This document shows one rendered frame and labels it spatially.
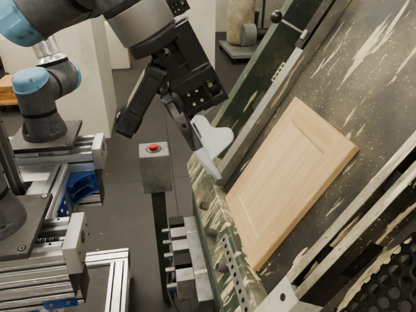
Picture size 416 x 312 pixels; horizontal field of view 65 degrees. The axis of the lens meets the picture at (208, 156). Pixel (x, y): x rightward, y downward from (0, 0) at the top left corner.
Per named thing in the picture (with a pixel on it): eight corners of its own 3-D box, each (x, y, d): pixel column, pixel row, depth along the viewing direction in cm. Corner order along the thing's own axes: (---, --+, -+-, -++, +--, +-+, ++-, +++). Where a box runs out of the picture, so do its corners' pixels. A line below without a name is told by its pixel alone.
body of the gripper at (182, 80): (231, 103, 44) (188, 20, 38) (177, 133, 45) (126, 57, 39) (220, 85, 51) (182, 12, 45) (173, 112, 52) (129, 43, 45)
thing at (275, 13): (304, 43, 101) (268, 20, 102) (311, 31, 100) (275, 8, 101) (304, 41, 98) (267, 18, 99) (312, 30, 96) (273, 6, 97)
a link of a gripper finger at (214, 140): (249, 163, 42) (216, 102, 43) (209, 184, 43) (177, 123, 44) (249, 163, 45) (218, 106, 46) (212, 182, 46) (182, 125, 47)
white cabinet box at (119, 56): (98, 62, 601) (91, 21, 564) (130, 61, 609) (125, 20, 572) (95, 69, 563) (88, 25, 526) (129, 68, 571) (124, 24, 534)
